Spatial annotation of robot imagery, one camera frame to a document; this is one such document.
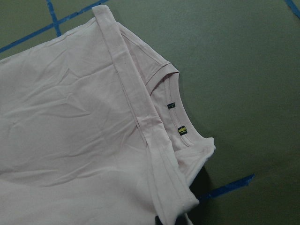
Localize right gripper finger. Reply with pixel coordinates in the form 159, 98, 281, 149
155, 216, 163, 225

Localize pink Snoopy t-shirt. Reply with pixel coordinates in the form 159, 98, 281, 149
0, 5, 215, 225

